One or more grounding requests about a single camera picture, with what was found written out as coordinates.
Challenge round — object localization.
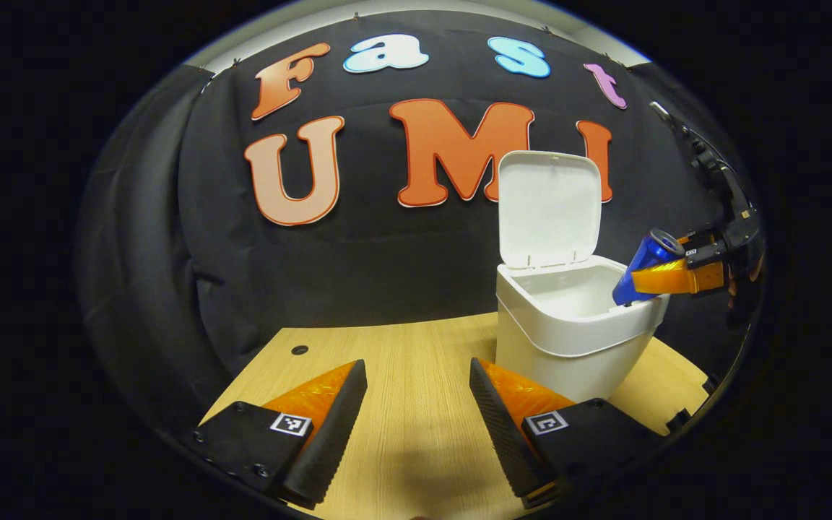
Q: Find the blue pop can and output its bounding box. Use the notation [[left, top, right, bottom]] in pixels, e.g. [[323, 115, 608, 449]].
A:
[[612, 229, 685, 306]]

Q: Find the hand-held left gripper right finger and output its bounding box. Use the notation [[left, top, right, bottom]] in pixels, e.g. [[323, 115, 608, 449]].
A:
[[469, 357, 659, 508]]

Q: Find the black backdrop cloth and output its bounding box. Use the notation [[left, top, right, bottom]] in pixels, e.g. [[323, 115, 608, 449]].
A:
[[75, 9, 763, 434]]

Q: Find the wooden desktop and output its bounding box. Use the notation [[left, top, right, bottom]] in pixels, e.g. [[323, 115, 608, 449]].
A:
[[199, 312, 709, 520]]

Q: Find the white garbage bin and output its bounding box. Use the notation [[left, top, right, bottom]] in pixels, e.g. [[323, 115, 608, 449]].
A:
[[495, 150, 671, 404]]

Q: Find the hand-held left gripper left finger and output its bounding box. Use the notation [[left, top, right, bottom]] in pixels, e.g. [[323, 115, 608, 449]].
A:
[[192, 360, 368, 506]]

